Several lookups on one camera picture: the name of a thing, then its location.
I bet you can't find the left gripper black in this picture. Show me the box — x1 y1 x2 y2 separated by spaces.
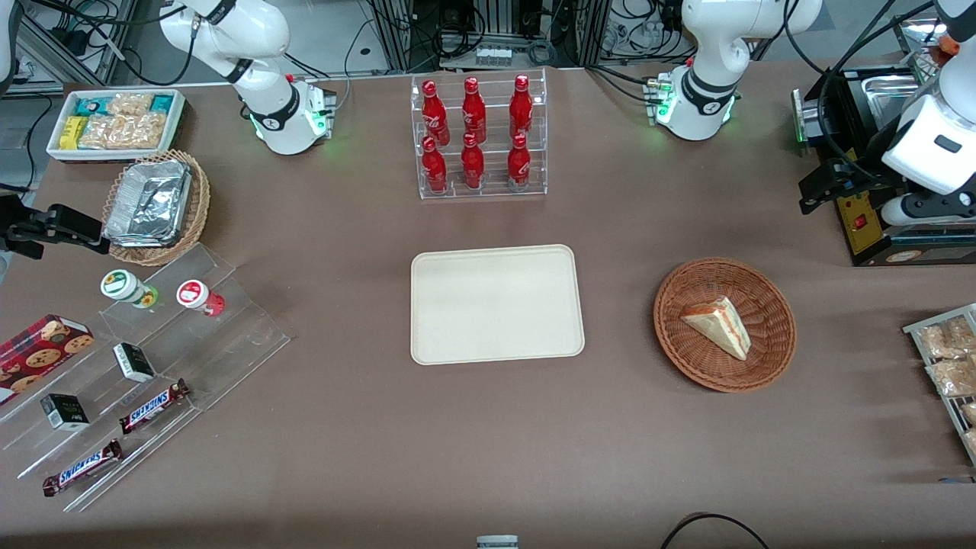
799 141 890 214

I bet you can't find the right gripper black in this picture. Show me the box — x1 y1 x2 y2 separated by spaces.
0 194 112 258

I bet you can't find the triangle sandwich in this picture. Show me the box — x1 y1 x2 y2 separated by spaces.
680 297 753 361

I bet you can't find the aluminium foil tray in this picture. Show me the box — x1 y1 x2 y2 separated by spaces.
103 159 192 248

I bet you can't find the light wicker basket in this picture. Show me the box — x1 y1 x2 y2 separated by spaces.
103 149 211 267

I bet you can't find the brown wicker basket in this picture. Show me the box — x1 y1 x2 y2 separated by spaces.
653 257 798 393

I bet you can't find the cream plastic tray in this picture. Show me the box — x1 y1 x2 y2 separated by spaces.
410 244 586 366

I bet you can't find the black food warmer cabinet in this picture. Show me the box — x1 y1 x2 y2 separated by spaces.
791 19 976 268

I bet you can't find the green lid cup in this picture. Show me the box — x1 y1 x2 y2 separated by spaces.
100 269 159 309

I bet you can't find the clear cracker bag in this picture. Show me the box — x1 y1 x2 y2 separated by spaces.
107 92 154 117
79 114 127 150
122 112 168 150

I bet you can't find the steel warmer pan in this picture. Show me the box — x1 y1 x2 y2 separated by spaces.
860 72 945 119

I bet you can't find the red cookie box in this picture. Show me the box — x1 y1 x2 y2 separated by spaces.
0 314 95 406

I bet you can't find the red lid cup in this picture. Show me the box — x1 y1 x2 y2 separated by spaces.
176 280 226 317

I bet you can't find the small black box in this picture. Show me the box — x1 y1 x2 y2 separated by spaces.
40 393 91 432
113 342 156 384

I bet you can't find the white snack bin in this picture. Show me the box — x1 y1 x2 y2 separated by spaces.
46 88 187 164

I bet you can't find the clear acrylic stepped display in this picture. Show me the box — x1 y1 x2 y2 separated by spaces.
0 242 292 513

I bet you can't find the Snickers chocolate bar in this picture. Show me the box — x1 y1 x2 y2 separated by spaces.
118 379 191 435
42 439 124 498

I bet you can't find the red cola bottle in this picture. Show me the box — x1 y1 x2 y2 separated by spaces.
507 133 531 189
461 133 486 190
462 77 487 143
422 79 451 146
509 74 534 140
422 136 448 193

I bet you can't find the clear acrylic bottle rack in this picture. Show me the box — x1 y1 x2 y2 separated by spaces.
410 67 548 201

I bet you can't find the grey wire rack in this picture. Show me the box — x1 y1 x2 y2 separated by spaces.
903 303 976 467

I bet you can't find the black floor cable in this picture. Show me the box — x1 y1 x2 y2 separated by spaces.
660 513 771 549

